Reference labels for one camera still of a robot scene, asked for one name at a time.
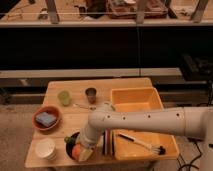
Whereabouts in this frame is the red-orange apple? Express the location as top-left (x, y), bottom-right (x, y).
top-left (71, 144), bottom-right (81, 160)

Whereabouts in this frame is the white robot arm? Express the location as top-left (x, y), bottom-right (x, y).
top-left (78, 102), bottom-right (213, 166)

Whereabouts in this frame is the white paper cup stack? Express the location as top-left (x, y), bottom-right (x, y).
top-left (35, 138), bottom-right (56, 160)

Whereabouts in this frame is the green plastic cup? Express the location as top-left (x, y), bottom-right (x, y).
top-left (58, 91), bottom-right (70, 106)

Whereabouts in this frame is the metal cup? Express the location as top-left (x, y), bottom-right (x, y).
top-left (85, 87), bottom-right (97, 104)

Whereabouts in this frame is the dark bowl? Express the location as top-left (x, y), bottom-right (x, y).
top-left (65, 132), bottom-right (83, 160)

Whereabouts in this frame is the green cucumber toy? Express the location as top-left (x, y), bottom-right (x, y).
top-left (64, 137), bottom-right (76, 144)

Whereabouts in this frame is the small spoon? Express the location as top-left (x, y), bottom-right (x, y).
top-left (73, 104), bottom-right (96, 111)

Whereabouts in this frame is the wooden table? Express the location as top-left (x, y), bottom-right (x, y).
top-left (25, 78), bottom-right (152, 168)

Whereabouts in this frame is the blue sponge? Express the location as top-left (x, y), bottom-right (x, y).
top-left (36, 112), bottom-right (57, 127)

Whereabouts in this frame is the orange bowl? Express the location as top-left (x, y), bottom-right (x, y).
top-left (32, 106), bottom-right (61, 131)

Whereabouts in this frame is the yellow plastic tub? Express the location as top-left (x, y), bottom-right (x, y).
top-left (110, 87), bottom-right (179, 161)

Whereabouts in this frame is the white-handled dish brush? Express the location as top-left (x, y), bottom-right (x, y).
top-left (118, 133), bottom-right (166, 155)

